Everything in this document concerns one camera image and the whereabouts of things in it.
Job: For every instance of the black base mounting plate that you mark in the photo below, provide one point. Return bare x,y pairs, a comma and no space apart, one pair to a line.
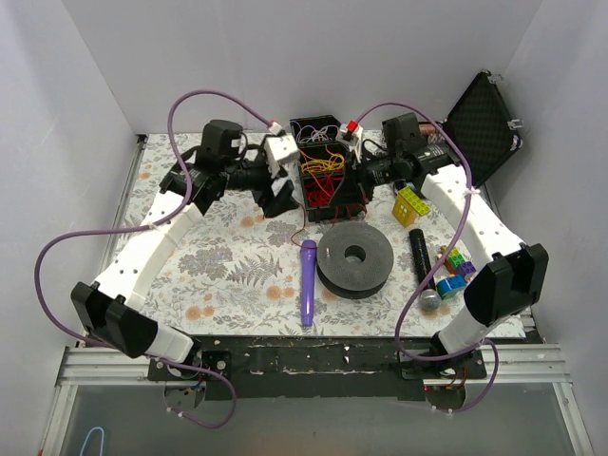
328,367

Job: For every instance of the blue green brick block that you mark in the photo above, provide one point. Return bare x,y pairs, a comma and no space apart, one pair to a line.
450,286

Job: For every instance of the grey perforated cable spool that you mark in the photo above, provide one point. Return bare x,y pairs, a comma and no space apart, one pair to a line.
354,260

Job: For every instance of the black glitter microphone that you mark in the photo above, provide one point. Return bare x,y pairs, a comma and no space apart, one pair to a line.
429,299

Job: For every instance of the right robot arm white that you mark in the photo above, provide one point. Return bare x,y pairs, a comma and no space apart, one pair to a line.
511,272

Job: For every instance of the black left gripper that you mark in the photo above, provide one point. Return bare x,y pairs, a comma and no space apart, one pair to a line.
265,185

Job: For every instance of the floral patterned table mat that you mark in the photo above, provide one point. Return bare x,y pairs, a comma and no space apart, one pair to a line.
237,272

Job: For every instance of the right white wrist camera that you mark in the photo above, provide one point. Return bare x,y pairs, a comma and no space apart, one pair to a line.
351,135

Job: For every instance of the black compartment cable box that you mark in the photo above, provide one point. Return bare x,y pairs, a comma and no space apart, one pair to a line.
321,163

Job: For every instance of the black poker chip case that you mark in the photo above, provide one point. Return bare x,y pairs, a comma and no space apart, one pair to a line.
481,132

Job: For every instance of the colourful brick toy train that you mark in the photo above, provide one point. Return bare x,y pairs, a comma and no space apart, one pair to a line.
458,265

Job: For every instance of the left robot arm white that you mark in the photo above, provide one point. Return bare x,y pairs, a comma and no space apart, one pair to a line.
111,307

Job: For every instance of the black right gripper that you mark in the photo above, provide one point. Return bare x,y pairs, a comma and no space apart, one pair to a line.
357,174

